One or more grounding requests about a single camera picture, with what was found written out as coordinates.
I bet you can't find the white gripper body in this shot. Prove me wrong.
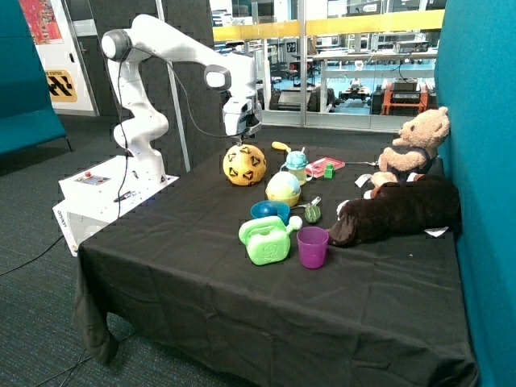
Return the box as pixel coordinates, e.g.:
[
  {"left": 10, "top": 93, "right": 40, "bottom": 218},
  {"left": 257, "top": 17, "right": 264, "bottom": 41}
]
[{"left": 223, "top": 97, "right": 262, "bottom": 136}]

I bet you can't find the pastel plush ball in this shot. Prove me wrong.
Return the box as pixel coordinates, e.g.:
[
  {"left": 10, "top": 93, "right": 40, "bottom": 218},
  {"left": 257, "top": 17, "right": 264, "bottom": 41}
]
[{"left": 266, "top": 171, "right": 301, "bottom": 198}]

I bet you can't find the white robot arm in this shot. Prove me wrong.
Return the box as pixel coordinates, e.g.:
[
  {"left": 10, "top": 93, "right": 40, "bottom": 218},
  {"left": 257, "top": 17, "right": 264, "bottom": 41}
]
[{"left": 101, "top": 15, "right": 262, "bottom": 185}]

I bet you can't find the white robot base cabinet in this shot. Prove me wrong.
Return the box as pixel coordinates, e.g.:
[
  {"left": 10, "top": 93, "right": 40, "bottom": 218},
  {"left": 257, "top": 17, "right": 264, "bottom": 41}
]
[{"left": 53, "top": 156, "right": 178, "bottom": 256}]

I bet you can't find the yellow black soccer ball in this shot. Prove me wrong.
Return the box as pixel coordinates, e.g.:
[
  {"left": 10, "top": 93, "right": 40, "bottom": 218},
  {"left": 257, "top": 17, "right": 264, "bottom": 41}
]
[{"left": 223, "top": 144, "right": 267, "bottom": 186}]

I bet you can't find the teal sippy cup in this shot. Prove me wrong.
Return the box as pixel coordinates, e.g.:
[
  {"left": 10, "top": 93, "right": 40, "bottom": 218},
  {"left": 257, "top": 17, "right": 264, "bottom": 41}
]
[{"left": 280, "top": 148, "right": 314, "bottom": 185}]

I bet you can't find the blue plastic bowl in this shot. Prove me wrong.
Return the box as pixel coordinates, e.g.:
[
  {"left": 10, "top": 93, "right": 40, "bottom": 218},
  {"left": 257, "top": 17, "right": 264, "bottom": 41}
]
[{"left": 250, "top": 200, "right": 290, "bottom": 225}]

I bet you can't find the red book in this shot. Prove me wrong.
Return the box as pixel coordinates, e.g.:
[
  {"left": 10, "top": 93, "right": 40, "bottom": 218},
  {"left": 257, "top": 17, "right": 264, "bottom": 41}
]
[{"left": 305, "top": 156, "right": 345, "bottom": 178}]

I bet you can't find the yellow plastic bowl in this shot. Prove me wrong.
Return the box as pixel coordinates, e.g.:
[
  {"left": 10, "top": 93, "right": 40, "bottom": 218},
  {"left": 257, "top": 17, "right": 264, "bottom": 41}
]
[{"left": 265, "top": 190, "right": 301, "bottom": 208}]

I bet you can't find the green toy block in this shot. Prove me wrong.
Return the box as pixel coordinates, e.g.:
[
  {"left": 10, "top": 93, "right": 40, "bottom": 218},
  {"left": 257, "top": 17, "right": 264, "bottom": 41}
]
[{"left": 323, "top": 163, "right": 335, "bottom": 179}]

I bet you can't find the metal spoon near bowl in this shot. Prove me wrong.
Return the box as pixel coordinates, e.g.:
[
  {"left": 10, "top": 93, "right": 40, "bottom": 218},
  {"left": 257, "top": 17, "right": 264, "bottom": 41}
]
[{"left": 292, "top": 196, "right": 322, "bottom": 210}]

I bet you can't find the green toy vegetable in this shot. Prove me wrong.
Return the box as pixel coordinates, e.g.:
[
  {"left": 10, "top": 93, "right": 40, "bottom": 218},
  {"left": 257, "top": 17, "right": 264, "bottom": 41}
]
[{"left": 304, "top": 204, "right": 322, "bottom": 224}]

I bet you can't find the green toy watering can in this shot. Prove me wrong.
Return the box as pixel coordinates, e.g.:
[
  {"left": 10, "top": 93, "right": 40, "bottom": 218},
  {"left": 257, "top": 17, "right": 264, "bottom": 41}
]
[{"left": 239, "top": 215, "right": 302, "bottom": 266}]

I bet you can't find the purple plastic cup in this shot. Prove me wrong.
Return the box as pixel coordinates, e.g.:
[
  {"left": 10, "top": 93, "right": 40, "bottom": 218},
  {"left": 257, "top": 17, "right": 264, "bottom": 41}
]
[{"left": 297, "top": 227, "right": 329, "bottom": 269}]

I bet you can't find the metal spoon near bear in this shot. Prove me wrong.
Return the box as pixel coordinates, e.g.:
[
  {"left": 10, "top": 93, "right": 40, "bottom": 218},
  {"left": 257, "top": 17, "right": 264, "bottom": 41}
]
[{"left": 345, "top": 161, "right": 379, "bottom": 167}]

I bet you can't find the black tablecloth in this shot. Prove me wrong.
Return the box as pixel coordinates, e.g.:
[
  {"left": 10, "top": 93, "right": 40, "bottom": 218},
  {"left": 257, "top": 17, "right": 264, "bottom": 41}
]
[{"left": 73, "top": 151, "right": 480, "bottom": 386}]

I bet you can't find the dark brown plush toy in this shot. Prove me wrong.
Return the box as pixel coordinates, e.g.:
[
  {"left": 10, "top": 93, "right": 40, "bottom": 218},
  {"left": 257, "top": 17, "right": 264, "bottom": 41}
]
[{"left": 327, "top": 175, "right": 460, "bottom": 247}]

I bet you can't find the orange black wheeled robot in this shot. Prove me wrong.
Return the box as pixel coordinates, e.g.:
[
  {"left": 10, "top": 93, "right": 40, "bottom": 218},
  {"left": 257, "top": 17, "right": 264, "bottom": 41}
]
[{"left": 370, "top": 78, "right": 438, "bottom": 117}]

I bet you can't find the tan teddy bear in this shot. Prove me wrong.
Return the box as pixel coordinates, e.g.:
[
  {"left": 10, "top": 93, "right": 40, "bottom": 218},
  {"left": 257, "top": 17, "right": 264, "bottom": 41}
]
[{"left": 371, "top": 106, "right": 450, "bottom": 189}]

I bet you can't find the yellow black sign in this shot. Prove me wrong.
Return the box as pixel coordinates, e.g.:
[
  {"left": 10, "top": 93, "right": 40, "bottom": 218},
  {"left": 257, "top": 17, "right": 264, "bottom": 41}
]
[{"left": 45, "top": 69, "right": 77, "bottom": 103}]

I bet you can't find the white lab table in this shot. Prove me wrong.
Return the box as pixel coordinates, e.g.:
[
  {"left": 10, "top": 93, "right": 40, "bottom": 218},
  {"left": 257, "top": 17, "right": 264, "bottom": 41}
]
[{"left": 308, "top": 48, "right": 437, "bottom": 115}]

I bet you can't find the teal sofa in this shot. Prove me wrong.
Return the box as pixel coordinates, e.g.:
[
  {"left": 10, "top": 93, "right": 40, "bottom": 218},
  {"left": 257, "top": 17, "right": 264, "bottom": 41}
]
[{"left": 0, "top": 1, "right": 67, "bottom": 156}]

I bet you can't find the red poster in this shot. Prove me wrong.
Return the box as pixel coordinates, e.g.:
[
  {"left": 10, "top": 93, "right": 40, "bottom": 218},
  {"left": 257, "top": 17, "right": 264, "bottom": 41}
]
[{"left": 19, "top": 0, "right": 64, "bottom": 45}]

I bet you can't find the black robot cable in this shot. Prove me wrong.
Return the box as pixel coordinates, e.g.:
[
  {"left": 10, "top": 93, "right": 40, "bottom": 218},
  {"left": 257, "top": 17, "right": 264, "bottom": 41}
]
[{"left": 0, "top": 46, "right": 243, "bottom": 277}]

